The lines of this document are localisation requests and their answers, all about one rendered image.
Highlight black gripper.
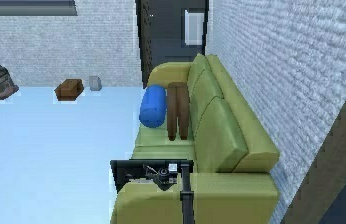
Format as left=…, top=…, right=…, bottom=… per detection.
left=142, top=163, right=177, bottom=192

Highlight black laptop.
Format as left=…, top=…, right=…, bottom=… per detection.
left=110, top=159, right=195, bottom=194

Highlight blue pillow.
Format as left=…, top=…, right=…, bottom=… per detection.
left=138, top=84, right=168, bottom=129

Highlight brown trousers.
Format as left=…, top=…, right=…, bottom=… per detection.
left=166, top=81, right=191, bottom=142

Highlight green sofa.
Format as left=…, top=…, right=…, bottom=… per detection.
left=109, top=53, right=281, bottom=224

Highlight small grey block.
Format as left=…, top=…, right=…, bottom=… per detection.
left=88, top=75, right=103, bottom=92

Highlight brown cardboard box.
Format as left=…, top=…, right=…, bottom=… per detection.
left=53, top=78, right=85, bottom=102

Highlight pale framed window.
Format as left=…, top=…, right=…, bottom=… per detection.
left=183, top=9, right=205, bottom=47

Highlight dark window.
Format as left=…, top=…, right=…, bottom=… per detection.
left=0, top=0, right=79, bottom=17

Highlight brown wooden door frame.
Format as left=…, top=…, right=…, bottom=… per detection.
left=280, top=65, right=346, bottom=224

